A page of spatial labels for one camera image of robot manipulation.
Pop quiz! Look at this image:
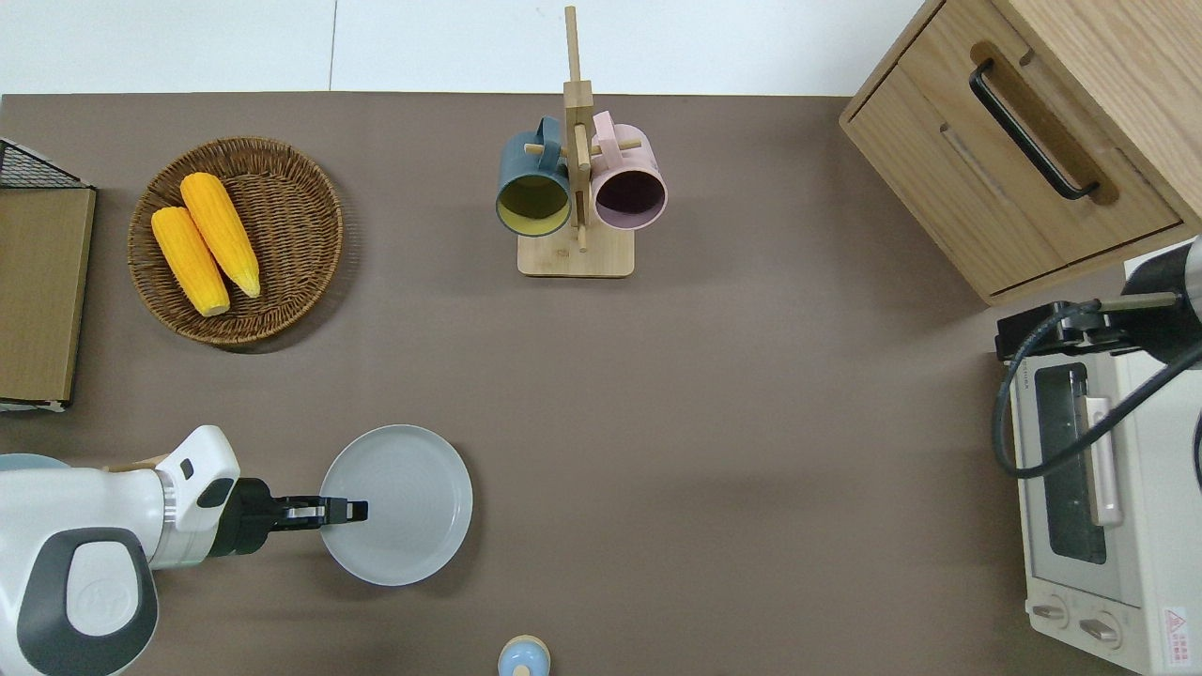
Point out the black cabinet handle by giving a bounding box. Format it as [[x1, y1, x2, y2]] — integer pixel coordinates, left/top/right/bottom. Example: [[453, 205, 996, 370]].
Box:
[[969, 59, 1101, 202]]

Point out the black wire basket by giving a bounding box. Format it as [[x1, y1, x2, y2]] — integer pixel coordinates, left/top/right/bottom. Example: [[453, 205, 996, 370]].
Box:
[[0, 138, 95, 191]]

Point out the dark blue mug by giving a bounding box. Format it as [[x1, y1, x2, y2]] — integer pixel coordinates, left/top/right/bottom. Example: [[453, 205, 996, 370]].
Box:
[[496, 116, 573, 238]]

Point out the gray plate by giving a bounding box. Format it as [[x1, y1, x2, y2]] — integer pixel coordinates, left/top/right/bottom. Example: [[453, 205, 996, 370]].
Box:
[[318, 424, 474, 588]]

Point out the round wicker basket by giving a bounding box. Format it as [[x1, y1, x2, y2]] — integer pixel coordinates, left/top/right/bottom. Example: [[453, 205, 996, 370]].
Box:
[[128, 137, 345, 346]]

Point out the cream toaster oven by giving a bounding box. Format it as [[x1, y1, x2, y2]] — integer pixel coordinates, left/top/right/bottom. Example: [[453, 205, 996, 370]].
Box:
[[1009, 239, 1202, 676]]

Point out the brown table mat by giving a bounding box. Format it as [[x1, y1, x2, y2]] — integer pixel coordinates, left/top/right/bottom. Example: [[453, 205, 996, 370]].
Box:
[[0, 91, 1133, 676]]

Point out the cream oven door handle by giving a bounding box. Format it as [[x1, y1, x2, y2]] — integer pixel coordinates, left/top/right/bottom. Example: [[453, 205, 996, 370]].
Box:
[[1084, 395, 1124, 528]]

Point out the yellow corn cob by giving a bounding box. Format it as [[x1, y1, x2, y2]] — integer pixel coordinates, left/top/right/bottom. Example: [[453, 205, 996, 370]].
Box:
[[180, 172, 262, 300], [151, 207, 231, 317]]

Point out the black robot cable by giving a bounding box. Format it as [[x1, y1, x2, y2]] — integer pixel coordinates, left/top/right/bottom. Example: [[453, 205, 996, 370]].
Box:
[[994, 299, 1202, 480]]

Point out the wooden drawer cabinet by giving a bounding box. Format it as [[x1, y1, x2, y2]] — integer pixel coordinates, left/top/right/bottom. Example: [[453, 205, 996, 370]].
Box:
[[839, 0, 1202, 307]]

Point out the small blue cup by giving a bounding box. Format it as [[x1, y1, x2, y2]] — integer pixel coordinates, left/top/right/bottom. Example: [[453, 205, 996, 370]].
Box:
[[498, 636, 552, 676]]

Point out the pink mug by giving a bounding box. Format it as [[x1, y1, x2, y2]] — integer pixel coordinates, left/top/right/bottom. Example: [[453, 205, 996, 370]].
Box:
[[589, 111, 669, 232]]

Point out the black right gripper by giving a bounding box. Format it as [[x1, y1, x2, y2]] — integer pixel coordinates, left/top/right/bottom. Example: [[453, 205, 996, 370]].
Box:
[[995, 300, 1130, 363]]

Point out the wooden mug rack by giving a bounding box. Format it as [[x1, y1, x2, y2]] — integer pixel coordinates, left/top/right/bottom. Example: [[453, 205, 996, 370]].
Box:
[[517, 7, 645, 279]]

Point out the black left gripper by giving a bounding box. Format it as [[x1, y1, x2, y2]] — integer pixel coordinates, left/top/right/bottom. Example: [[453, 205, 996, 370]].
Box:
[[225, 477, 370, 557]]

